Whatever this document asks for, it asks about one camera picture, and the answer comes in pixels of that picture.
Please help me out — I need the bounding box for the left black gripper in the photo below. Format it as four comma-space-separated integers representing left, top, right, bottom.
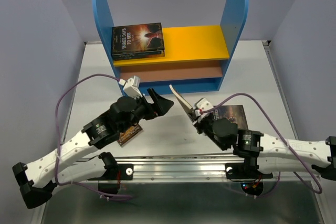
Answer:
119, 88, 174, 133

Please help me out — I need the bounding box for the Animal Farm book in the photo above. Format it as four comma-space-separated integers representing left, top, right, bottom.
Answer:
169, 84, 190, 106

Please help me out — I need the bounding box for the Tale of Two Cities book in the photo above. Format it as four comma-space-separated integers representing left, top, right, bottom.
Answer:
212, 105, 248, 130

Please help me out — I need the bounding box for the Edward Tulane book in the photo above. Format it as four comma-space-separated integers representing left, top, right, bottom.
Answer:
118, 124, 143, 147

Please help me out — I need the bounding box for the Little Women book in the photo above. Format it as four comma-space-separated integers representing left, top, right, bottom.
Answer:
112, 50, 164, 60

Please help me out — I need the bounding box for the Three Days to See book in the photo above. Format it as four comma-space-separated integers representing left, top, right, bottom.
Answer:
112, 23, 164, 55

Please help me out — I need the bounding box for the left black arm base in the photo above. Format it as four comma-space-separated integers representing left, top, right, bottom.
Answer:
97, 163, 134, 194

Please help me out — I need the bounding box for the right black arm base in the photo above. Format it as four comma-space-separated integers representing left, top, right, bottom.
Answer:
225, 162, 274, 197

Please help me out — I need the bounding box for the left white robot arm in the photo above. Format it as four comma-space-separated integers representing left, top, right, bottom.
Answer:
12, 88, 174, 209

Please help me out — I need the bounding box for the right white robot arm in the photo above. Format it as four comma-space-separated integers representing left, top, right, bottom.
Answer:
182, 99, 335, 180

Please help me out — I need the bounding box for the blue yellow wooden bookshelf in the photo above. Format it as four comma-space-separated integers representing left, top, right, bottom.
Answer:
92, 0, 249, 94

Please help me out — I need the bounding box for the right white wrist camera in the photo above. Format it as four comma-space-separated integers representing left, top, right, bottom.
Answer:
194, 98, 214, 116

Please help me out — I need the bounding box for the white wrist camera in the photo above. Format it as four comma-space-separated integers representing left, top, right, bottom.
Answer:
118, 76, 143, 99
194, 98, 214, 116

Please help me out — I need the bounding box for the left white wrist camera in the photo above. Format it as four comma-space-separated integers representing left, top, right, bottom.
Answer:
118, 76, 143, 99

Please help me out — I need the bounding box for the aluminium mounting rail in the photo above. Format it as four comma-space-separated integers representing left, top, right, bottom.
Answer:
43, 150, 320, 183

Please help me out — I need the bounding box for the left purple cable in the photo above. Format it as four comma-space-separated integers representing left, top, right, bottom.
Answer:
54, 73, 133, 201

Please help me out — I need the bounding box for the purple cable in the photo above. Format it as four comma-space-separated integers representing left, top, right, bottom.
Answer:
207, 92, 323, 200
54, 73, 133, 201

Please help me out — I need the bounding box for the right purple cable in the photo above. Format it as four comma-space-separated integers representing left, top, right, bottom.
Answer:
207, 92, 323, 200

